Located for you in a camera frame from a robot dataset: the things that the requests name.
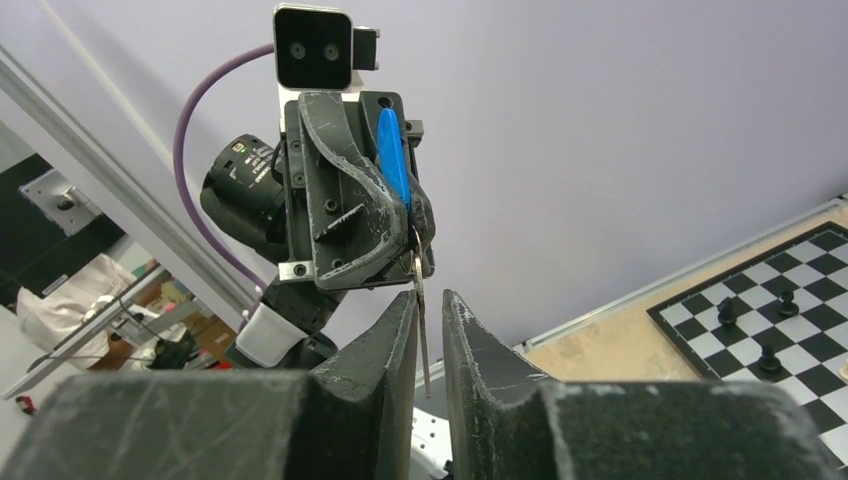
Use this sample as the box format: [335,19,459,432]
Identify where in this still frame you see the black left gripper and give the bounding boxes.
[276,90,439,293]

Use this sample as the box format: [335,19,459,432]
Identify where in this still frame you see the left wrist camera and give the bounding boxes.
[272,4,381,91]

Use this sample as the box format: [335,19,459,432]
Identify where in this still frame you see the blue key tag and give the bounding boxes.
[376,108,412,211]

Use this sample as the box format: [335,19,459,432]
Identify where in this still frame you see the black and white chessboard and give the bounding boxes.
[647,221,847,469]

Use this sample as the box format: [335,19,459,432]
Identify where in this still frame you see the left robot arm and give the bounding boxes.
[199,90,436,336]

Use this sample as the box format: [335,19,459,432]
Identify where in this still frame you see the silver key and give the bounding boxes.
[411,253,432,398]

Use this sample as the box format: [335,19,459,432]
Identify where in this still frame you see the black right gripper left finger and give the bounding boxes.
[1,291,418,479]

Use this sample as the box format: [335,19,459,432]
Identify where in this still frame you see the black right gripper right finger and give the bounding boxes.
[442,289,841,479]

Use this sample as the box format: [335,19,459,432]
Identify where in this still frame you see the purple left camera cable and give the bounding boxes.
[172,43,277,293]

